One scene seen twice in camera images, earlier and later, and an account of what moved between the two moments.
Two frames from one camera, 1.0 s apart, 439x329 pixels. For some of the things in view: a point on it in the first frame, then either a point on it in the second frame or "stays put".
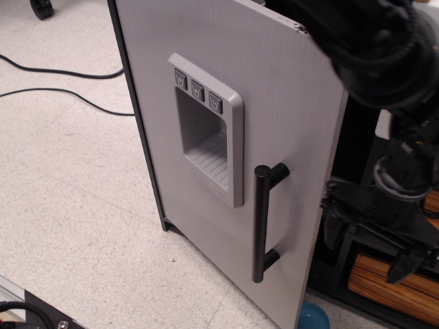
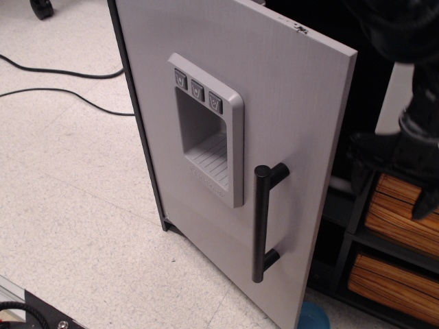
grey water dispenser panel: x=210 y=120 stays put
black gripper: x=397 y=221 -> x=417 y=159
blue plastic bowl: x=312 y=316 stays put
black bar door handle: x=265 y=177 stays put
